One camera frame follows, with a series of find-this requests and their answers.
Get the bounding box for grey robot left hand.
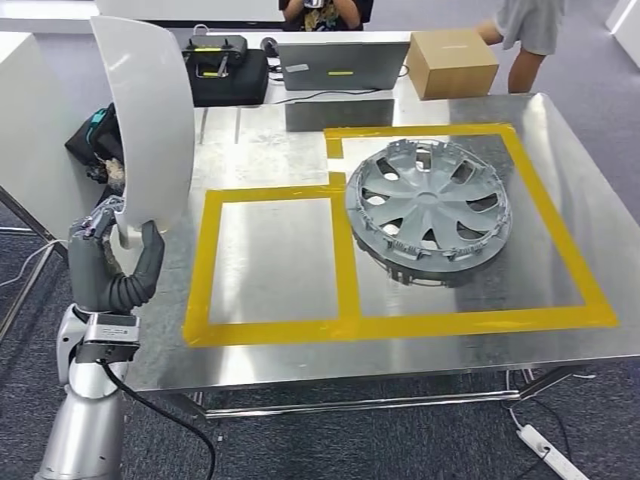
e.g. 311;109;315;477
67;195;166;317

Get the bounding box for white curved plastic part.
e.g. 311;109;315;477
90;15;197;250

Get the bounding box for stainless steel workbench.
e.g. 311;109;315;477
119;92;640;422

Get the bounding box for black bag teal accents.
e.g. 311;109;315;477
65;102;126;203

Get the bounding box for black carrying case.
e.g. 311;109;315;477
186;48;270;109

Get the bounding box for white long counter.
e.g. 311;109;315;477
0;0;281;31

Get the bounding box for black remote controller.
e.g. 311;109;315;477
182;34;248;79

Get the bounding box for yellow table tape outline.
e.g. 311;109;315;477
182;122;620;349

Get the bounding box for grey laptop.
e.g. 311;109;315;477
277;40;412;92

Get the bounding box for person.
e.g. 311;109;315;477
475;0;566;94
278;0;375;32

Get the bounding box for grey wheel hubcap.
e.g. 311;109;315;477
345;137;513;287

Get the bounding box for brown cardboard box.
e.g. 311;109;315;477
405;27;500;101

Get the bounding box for white power strip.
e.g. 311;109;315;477
517;423;591;480

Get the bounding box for white display plinth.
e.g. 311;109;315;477
605;0;640;71

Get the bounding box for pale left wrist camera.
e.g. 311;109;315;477
75;313;141;364

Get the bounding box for white floor cable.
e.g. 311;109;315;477
0;238;66;289

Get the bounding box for black camera cable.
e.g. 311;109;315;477
100;360;217;480

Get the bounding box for black power strip cable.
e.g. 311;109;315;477
525;396;575;480

